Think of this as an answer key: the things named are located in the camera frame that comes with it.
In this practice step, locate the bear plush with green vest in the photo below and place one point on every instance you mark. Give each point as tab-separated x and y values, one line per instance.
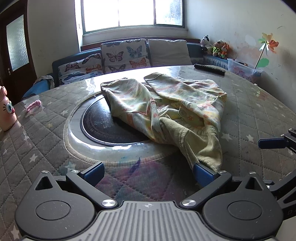
217	49

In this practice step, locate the round black induction cooktop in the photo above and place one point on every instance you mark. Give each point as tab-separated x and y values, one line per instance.
99	122

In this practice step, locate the low butterfly print cushion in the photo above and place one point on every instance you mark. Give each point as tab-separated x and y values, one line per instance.
78	69

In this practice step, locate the colourful pinwheel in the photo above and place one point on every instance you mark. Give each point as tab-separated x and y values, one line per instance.
268	44

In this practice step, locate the window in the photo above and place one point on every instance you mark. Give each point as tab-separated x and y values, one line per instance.
134	11

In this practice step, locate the black and white plush toy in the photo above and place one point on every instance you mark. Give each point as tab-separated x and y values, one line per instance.
205	44

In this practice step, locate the clear plastic storage box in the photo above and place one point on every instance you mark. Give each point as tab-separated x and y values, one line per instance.
242	71

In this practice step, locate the patterned green children's shirt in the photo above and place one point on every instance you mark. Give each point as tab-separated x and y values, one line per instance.
185	92

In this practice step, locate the upright butterfly print cushion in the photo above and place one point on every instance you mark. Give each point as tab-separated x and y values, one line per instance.
124	55

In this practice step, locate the orange fox plush toy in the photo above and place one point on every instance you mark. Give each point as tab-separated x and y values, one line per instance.
224	51

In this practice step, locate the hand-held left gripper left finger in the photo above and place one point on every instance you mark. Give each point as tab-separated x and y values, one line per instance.
93	173

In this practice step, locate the small pink object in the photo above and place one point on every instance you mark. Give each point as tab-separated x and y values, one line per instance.
34	104

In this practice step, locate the dark blue sofa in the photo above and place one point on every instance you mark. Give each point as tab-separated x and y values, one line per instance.
69	59

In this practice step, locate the black remote control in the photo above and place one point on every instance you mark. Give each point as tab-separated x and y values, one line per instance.
208	68

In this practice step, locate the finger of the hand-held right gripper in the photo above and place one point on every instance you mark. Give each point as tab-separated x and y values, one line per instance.
271	143

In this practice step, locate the grey crumpled cloth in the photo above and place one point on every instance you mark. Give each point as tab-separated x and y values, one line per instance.
45	80

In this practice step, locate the plain white cushion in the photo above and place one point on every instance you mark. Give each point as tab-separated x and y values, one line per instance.
168	53

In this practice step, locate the blue cushion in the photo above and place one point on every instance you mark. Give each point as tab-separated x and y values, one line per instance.
38	89

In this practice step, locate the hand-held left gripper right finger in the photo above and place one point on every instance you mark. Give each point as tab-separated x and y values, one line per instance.
203	175

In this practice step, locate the pink cartoon face bottle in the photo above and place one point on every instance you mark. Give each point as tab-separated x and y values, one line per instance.
7	111

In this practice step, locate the dark wooden door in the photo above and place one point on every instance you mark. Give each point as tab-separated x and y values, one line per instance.
17	41

